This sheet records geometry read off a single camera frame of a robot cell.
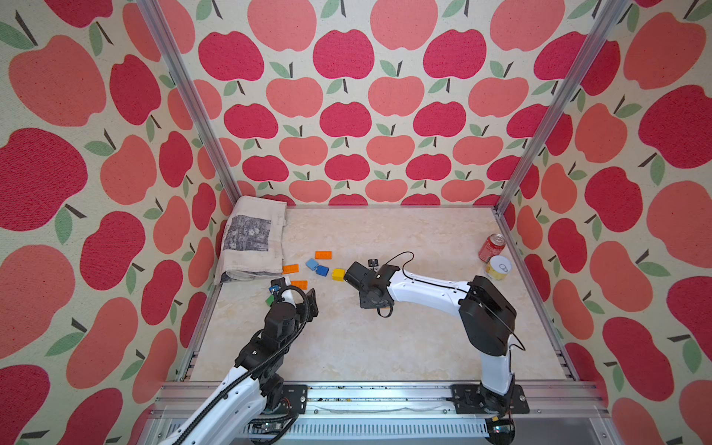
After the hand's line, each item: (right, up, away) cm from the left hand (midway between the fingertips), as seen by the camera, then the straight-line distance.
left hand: (306, 296), depth 81 cm
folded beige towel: (-24, +15, +21) cm, 35 cm away
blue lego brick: (+2, +5, +21) cm, 21 cm away
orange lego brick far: (+2, +10, +24) cm, 26 cm away
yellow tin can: (+65, +7, +15) cm, 67 cm away
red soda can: (+63, +14, +15) cm, 66 cm away
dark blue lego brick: (-6, +5, -12) cm, 14 cm away
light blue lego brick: (-2, +7, +23) cm, 24 cm away
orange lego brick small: (-4, +1, +15) cm, 16 cm away
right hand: (+20, -4, +9) cm, 22 cm away
